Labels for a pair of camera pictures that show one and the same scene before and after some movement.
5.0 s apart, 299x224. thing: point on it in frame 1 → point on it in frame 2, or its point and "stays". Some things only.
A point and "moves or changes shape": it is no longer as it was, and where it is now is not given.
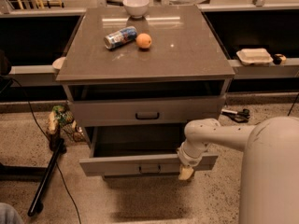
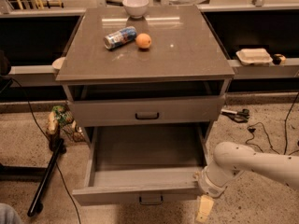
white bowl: [135, 6] stays
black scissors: [240, 117] stays
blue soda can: [120, 37] stays
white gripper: [191, 159] → [210, 187]
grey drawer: [137, 150] moves or changes shape
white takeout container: [254, 56] stays
